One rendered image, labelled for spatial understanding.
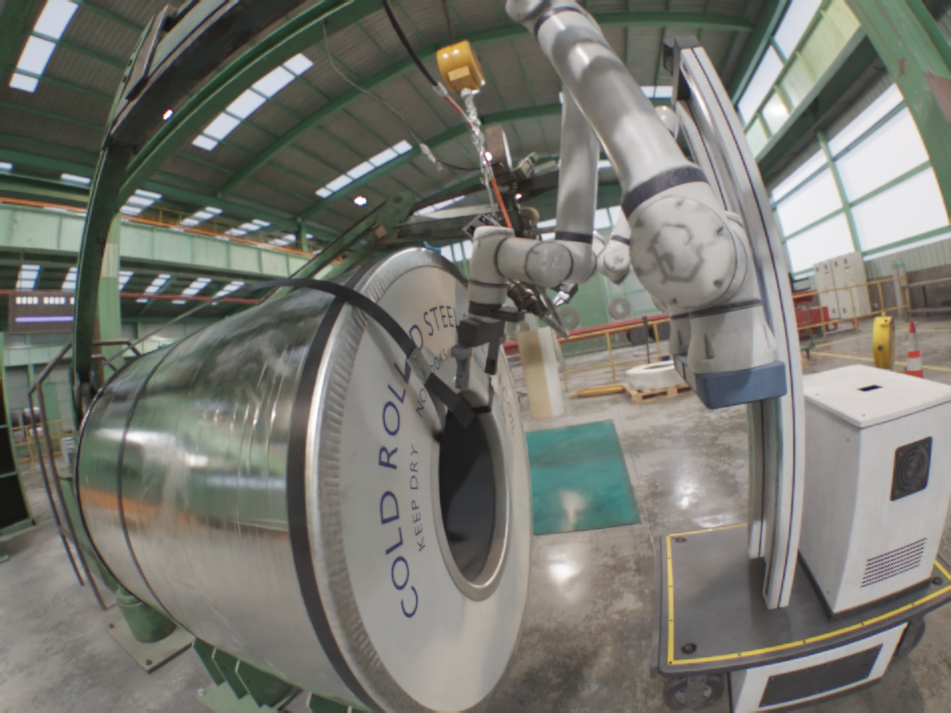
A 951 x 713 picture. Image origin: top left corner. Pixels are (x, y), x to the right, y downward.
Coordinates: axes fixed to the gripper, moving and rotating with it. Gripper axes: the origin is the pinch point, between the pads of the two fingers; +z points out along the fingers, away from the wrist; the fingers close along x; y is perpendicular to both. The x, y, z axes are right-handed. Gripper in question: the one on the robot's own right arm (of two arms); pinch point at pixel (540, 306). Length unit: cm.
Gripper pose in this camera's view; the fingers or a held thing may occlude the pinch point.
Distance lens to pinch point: 133.8
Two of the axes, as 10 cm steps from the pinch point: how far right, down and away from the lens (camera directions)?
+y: -4.1, -3.5, -8.4
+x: 6.6, 5.2, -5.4
